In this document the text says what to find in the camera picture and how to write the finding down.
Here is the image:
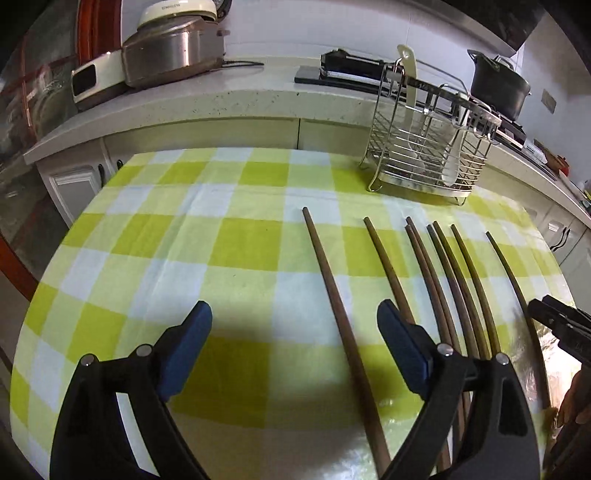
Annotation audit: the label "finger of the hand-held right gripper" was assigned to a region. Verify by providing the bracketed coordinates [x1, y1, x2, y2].
[542, 295, 591, 341]
[527, 298, 591, 371]

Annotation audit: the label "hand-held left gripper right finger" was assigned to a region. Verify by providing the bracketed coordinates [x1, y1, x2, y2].
[377, 299, 541, 480]

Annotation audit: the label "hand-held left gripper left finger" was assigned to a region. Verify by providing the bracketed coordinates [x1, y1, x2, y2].
[51, 300, 213, 480]

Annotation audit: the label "group of wooden chopsticks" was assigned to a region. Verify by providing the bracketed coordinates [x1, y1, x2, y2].
[301, 207, 553, 480]

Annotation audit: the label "wire utensil rack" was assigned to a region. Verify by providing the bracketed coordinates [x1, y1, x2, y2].
[360, 58, 503, 206]

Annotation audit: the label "person's right hand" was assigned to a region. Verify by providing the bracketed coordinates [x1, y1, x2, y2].
[556, 369, 591, 428]

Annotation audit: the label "green checked tablecloth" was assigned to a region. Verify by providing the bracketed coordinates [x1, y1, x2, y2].
[9, 148, 578, 480]

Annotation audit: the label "white kitchen counter cabinets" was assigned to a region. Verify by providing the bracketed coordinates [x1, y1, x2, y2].
[23, 58, 591, 301]

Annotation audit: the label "black cooking pot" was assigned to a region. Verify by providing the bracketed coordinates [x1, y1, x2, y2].
[467, 48, 532, 119]

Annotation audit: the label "white spatula with hole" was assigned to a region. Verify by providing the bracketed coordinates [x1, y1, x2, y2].
[394, 45, 432, 178]

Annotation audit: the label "black glass gas cooktop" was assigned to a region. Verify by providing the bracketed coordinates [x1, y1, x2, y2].
[294, 47, 557, 178]

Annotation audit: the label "small white appliance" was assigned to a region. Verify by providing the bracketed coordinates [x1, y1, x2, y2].
[71, 51, 126, 110]

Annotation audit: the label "stainless pot with cream lid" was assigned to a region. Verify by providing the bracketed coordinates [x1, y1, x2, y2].
[122, 0, 230, 89]

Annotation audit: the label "range hood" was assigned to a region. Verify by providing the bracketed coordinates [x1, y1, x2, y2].
[434, 0, 548, 52]

